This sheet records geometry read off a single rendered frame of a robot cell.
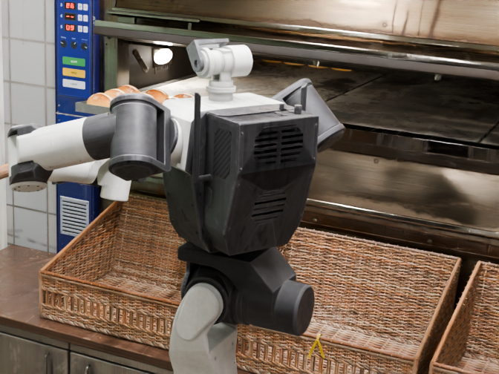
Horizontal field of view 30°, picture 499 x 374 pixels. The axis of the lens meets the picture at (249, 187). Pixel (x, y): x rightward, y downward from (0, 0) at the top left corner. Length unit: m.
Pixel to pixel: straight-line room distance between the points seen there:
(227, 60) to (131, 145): 0.30
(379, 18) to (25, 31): 1.26
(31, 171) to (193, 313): 0.46
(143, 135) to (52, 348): 1.19
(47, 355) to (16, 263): 0.55
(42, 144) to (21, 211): 1.60
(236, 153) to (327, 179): 1.11
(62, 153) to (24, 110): 1.50
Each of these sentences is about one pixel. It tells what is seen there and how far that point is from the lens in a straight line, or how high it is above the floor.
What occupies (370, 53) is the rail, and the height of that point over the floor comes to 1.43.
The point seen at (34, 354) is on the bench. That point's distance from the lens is 2.92.
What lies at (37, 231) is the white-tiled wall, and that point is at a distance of 3.48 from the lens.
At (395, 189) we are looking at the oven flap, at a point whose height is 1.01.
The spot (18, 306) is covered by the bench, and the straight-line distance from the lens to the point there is 2.99.
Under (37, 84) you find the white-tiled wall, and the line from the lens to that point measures 3.33.
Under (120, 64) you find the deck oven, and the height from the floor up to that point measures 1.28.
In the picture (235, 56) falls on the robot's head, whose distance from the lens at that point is 1.95.
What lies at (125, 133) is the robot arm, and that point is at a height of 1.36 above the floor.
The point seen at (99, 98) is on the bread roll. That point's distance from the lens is 2.87.
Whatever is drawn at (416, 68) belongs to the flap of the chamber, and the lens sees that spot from 2.56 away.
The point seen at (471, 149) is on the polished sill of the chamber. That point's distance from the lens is 2.72.
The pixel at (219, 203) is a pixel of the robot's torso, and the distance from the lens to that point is 1.85.
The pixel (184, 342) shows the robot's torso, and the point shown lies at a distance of 2.08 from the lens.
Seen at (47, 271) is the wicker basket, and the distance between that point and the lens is 2.84.
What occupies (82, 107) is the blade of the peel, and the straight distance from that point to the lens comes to 2.88.
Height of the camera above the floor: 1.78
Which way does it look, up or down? 16 degrees down
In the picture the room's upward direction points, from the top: 3 degrees clockwise
